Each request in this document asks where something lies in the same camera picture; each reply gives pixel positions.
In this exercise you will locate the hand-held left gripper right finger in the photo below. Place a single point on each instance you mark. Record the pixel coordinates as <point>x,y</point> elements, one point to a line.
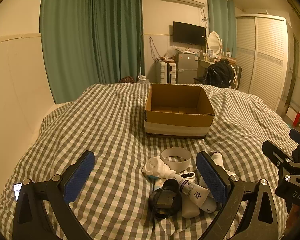
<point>211,180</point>

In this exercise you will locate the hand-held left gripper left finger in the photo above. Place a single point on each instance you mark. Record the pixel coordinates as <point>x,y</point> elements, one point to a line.
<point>80,177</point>

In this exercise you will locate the white plush toy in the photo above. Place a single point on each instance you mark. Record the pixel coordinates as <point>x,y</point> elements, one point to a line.
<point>218,161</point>
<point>157,167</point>

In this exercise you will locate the white squeeze tube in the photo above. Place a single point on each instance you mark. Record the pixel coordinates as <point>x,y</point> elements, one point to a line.
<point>194,192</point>

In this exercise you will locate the small white device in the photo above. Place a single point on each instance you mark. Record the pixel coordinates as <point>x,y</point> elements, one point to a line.
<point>187,175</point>

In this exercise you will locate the white rounded device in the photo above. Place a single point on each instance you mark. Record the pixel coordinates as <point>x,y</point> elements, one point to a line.
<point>208,206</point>

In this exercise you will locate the white plastic bottle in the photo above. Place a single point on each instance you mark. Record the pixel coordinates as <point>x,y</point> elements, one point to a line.
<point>189,210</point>

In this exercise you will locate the blue white packet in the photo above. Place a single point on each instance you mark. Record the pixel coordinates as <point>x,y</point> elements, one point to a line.
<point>157,183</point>

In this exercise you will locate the cardboard box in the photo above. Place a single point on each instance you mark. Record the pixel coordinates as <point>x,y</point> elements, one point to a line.
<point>177,127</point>

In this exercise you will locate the red fire extinguisher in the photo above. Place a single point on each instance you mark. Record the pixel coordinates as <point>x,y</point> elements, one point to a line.
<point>297,119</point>

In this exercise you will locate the smartphone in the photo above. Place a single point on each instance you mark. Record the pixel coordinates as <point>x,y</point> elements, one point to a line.
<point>17,191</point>

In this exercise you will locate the white louvred wardrobe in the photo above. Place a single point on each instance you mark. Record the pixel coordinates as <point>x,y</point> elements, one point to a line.
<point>262,60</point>

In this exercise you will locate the black clothes pile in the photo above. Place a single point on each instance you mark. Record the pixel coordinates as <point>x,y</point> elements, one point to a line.
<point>221,73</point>

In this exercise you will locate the brown patterned cushion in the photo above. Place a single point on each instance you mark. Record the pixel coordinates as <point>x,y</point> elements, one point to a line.
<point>127,80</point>

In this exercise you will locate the dressing table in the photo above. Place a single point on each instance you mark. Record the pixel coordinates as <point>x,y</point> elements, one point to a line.
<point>203,63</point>

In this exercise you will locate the silver small fridge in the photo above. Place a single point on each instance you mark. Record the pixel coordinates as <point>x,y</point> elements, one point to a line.
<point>187,67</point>

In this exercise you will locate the clear water jug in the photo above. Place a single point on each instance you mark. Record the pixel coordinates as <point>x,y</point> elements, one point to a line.
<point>143,80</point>

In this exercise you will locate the white suitcase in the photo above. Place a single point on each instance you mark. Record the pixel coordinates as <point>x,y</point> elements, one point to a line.
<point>166,72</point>

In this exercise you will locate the white oval mirror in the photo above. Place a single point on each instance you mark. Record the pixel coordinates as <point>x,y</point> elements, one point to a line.
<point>214,42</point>

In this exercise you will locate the clear plastic bag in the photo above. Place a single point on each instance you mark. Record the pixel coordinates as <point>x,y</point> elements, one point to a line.
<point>169,53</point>

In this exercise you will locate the narrow green curtain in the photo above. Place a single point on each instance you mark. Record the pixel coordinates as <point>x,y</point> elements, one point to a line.
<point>221,22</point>

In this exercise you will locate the black wall television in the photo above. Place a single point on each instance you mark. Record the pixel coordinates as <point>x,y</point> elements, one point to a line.
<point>189,33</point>

